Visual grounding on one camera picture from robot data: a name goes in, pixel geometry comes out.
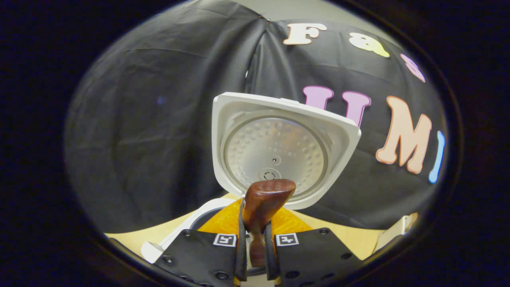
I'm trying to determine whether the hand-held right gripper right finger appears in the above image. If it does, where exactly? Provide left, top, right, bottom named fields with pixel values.
left=264, top=207, right=363, bottom=287

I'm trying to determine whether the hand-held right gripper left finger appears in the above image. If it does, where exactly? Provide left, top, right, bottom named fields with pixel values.
left=153, top=198, right=247, bottom=287

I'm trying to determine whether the brown wooden spoon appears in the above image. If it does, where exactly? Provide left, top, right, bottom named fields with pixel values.
left=242, top=179, right=296, bottom=267

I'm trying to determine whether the white rice cooker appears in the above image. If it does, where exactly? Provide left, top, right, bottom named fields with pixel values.
left=141, top=92, right=362, bottom=276

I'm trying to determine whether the white toaster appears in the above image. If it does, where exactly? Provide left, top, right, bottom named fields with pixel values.
left=373, top=215, right=415, bottom=254

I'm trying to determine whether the black backdrop cloth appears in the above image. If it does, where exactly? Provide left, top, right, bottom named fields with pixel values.
left=64, top=0, right=449, bottom=234

